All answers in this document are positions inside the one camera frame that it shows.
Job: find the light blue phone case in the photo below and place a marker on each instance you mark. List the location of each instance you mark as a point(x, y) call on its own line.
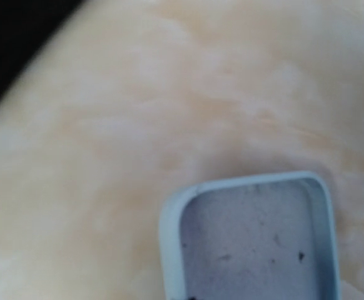
point(269, 236)

